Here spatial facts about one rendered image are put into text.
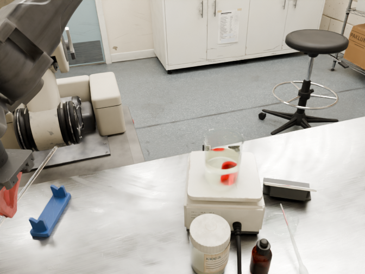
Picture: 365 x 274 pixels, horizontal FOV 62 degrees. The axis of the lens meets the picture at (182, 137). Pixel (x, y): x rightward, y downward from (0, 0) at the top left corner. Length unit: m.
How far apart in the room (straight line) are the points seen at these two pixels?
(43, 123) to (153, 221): 0.71
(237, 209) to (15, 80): 0.36
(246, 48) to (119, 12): 1.33
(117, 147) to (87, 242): 0.89
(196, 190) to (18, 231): 0.33
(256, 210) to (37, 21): 0.40
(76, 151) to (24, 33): 1.07
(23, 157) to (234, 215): 0.32
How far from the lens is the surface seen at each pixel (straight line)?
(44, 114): 1.20
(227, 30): 3.07
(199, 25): 2.95
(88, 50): 3.42
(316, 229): 0.60
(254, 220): 0.53
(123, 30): 3.40
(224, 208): 0.50
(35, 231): 0.61
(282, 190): 0.61
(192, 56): 3.02
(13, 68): 0.40
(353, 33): 3.21
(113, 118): 1.45
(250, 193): 0.50
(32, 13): 0.41
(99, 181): 0.67
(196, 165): 0.54
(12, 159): 0.46
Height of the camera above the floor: 1.19
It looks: 35 degrees down
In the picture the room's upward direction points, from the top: 2 degrees counter-clockwise
